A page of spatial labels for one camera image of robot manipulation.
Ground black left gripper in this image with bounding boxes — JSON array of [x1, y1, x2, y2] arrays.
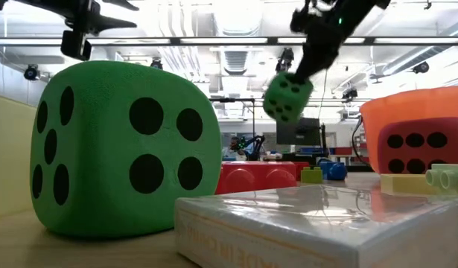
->
[[64, 0, 139, 34]]

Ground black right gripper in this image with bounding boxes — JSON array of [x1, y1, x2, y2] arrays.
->
[[292, 22, 345, 84]]

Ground green foam die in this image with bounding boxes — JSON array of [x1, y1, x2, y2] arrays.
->
[[29, 60, 223, 239], [262, 71, 314, 124]]

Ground blue toy brick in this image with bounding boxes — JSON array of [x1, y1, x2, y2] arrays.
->
[[317, 159, 348, 182]]

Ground lime green toy brick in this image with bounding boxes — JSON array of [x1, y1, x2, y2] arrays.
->
[[300, 166, 324, 184]]

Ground pale yellow toy brick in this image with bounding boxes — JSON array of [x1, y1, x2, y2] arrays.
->
[[380, 173, 438, 197]]

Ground pale green toy brick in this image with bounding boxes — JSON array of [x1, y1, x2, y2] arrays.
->
[[424, 163, 458, 197]]

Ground black computer monitor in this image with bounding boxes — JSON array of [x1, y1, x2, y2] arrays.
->
[[276, 117, 322, 147]]

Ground black background stand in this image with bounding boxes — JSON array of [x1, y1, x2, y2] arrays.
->
[[209, 97, 256, 138]]

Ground blue storage bin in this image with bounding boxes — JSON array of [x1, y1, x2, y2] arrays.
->
[[299, 147, 331, 156]]

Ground orange pumpkin-face bucket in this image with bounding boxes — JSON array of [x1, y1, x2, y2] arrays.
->
[[360, 86, 458, 176]]

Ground person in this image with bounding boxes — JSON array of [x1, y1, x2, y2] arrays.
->
[[224, 136, 248, 162]]

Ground red foam die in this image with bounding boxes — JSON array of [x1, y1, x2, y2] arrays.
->
[[377, 117, 458, 175]]

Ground white wrapped card box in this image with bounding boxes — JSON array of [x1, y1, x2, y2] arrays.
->
[[174, 184, 458, 268]]

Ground yellow plastic tray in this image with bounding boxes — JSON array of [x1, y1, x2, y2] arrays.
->
[[0, 92, 38, 219]]

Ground black overhead camera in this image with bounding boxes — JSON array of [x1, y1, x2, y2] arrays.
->
[[275, 47, 295, 74]]

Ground thin hanging cable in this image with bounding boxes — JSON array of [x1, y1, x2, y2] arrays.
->
[[317, 68, 328, 120]]

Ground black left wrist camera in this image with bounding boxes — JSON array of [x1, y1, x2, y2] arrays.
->
[[60, 30, 92, 62]]

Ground black cable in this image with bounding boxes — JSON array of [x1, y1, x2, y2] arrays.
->
[[352, 115, 365, 167]]

